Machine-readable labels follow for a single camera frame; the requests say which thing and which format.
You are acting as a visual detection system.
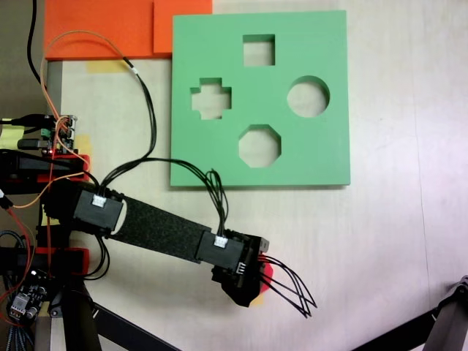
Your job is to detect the black gripper wire loop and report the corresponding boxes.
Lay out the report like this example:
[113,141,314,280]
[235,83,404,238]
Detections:
[257,254,319,320]

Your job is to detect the red octagonal pillar block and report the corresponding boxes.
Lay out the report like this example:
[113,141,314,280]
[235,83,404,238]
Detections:
[259,262,276,294]

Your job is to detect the black tripod leg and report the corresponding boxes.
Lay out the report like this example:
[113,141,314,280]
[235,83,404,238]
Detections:
[53,284,102,351]

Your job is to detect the orange and black wire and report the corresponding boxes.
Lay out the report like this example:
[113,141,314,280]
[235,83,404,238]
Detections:
[39,29,159,195]

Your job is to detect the yellow tape strip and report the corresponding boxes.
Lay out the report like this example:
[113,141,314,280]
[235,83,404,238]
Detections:
[85,59,128,75]

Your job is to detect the black power cable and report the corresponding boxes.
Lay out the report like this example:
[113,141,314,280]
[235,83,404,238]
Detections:
[27,0,45,86]

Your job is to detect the small black circuit board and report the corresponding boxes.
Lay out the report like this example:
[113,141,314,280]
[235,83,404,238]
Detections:
[6,279,50,327]

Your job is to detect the orange foam block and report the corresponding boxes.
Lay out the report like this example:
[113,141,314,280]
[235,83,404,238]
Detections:
[43,0,214,62]

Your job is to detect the thin red wire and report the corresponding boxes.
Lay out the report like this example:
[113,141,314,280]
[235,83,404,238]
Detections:
[45,155,56,279]

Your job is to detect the green shape sorter board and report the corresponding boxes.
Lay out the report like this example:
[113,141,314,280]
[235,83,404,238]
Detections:
[169,10,352,190]

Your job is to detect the circuit board with connectors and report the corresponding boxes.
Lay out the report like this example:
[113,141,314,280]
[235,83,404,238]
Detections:
[39,113,79,154]

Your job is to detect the black arm wire bundle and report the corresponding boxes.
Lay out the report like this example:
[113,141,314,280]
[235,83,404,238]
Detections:
[99,156,230,241]

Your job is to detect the black printed gripper finger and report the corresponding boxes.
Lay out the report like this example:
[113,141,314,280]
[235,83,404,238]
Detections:
[221,280,265,309]

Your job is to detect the yellow sticky note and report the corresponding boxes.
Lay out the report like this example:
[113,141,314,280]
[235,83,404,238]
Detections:
[0,123,26,148]

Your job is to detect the grey tripod leg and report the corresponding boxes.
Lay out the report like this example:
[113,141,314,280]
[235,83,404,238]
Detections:
[424,274,468,351]

